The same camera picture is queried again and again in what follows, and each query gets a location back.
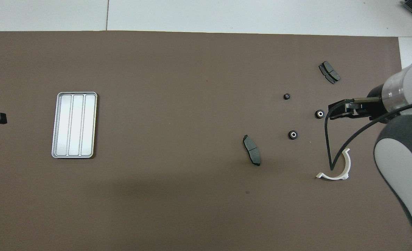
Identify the brown table mat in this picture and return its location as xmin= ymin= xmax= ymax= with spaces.
xmin=0 ymin=31 xmax=412 ymax=251

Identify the white curved plastic bracket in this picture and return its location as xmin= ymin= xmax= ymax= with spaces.
xmin=316 ymin=148 xmax=351 ymax=181

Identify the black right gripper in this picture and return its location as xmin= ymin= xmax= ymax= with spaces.
xmin=329 ymin=85 xmax=390 ymax=122

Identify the dark grey brake pad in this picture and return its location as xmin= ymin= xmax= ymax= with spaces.
xmin=319 ymin=61 xmax=341 ymax=85
xmin=243 ymin=135 xmax=262 ymax=167

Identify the silver metal compartment tray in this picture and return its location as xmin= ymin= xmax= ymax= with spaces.
xmin=51 ymin=92 xmax=98 ymax=159

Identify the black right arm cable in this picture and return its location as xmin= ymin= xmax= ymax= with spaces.
xmin=324 ymin=100 xmax=412 ymax=171

